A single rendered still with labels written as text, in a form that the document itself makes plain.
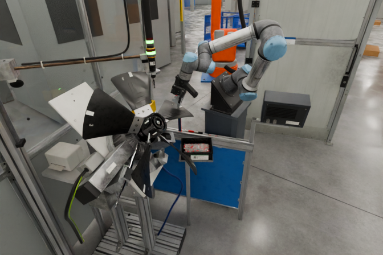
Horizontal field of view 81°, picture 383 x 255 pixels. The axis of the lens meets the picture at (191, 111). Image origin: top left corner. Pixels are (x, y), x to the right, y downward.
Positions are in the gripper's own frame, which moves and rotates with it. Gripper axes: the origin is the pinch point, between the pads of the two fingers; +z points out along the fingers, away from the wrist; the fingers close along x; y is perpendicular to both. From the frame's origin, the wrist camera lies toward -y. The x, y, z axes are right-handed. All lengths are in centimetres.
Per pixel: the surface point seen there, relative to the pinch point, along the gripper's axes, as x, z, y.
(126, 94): 24.0, -9.2, 25.5
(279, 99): -9, -25, -55
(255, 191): -50, 92, -91
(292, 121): -10, -15, -69
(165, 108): 6.9, 1.4, 6.8
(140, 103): 25.1, -7.9, 16.3
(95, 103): 51, -17, 26
